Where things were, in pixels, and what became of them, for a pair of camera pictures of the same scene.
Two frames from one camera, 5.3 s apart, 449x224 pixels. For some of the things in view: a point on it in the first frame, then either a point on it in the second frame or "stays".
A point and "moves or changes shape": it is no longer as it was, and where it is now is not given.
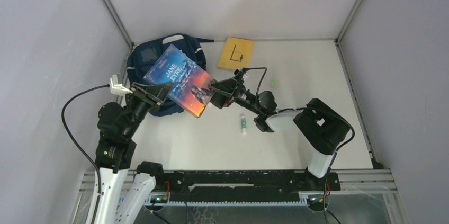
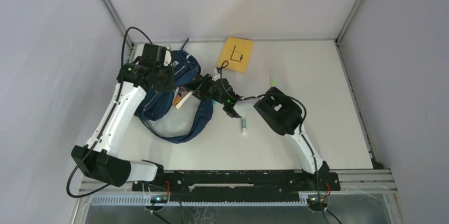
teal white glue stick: [243, 123] stays
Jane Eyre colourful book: [190, 88] moves or changes shape
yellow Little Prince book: [236, 53] stays
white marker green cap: [272, 80] stays
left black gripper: [153, 95] → [170, 86]
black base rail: [247, 186] stays
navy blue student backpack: [144, 54] → [156, 103]
